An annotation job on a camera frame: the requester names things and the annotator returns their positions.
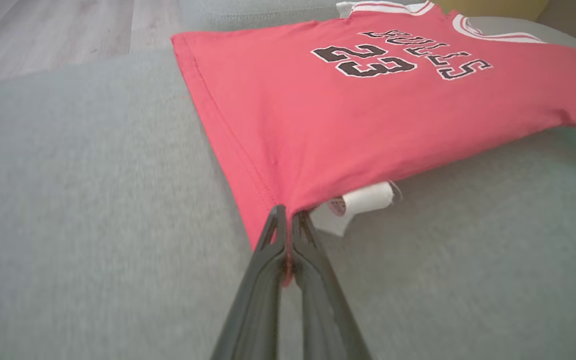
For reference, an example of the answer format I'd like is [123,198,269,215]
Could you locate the large grey sofa cushion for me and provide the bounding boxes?
[0,15,576,360]

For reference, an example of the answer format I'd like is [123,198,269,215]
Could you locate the yellow sofa backrest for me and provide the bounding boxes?
[430,0,551,22]

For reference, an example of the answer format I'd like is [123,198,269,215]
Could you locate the small grey sofa cushion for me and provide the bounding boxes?
[178,0,354,33]

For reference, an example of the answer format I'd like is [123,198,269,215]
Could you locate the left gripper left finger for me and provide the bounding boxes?
[210,204,288,360]

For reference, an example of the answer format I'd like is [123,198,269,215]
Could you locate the red basketball jersey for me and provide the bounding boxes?
[170,0,576,288]

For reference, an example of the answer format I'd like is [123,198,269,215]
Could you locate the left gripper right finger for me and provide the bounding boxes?
[290,210,372,360]

